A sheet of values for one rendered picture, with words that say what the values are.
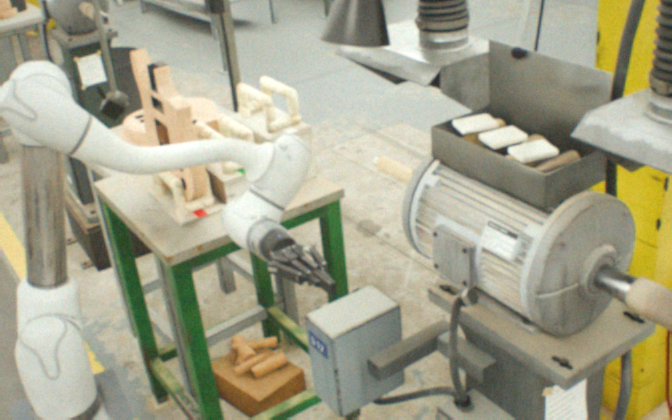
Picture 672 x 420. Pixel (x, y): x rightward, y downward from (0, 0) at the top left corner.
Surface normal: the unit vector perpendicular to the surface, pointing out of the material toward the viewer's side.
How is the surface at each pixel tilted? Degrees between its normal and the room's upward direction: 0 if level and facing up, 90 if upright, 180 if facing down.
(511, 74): 90
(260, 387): 0
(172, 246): 0
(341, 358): 90
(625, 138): 38
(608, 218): 82
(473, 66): 90
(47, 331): 6
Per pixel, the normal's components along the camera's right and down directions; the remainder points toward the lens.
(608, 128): -0.58, -0.49
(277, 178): 0.28, 0.26
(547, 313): 0.14, 0.59
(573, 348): -0.09, -0.88
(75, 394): 0.75, 0.25
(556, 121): -0.83, 0.33
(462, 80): 0.55, 0.34
